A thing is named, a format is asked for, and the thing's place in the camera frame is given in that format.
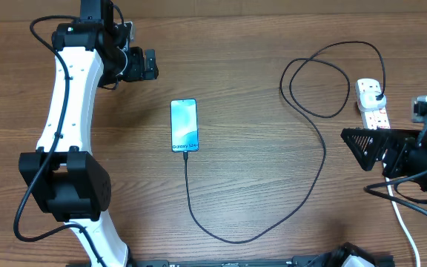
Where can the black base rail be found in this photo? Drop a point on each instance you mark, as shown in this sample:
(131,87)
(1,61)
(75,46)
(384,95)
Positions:
(296,261)

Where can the white charger plug adapter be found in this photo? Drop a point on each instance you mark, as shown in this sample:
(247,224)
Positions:
(368,101)

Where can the Samsung Galaxy smartphone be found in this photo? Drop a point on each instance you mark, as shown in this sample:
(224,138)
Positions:
(184,126)

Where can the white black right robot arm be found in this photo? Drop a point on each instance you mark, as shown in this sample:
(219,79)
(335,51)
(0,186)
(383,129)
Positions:
(409,202)

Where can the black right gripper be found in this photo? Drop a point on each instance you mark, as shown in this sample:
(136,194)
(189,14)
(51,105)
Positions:
(395,153)

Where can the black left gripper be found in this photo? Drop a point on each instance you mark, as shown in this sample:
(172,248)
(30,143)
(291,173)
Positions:
(138,72)

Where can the white power extension strip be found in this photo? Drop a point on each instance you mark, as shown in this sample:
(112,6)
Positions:
(375,119)

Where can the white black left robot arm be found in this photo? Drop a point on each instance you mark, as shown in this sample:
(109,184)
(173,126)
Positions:
(92,50)

